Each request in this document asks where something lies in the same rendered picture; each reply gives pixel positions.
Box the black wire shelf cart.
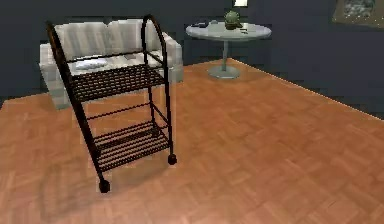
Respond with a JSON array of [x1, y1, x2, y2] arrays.
[[45, 13, 178, 194]]

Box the framed wall picture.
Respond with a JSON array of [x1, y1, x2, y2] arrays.
[[331, 0, 384, 30]]

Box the white sofa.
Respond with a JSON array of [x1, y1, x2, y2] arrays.
[[39, 18, 184, 110]]

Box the white pillow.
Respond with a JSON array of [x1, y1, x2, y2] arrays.
[[75, 58, 109, 71]]

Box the round grey pedestal table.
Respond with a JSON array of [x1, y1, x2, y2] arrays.
[[185, 21, 273, 80]]

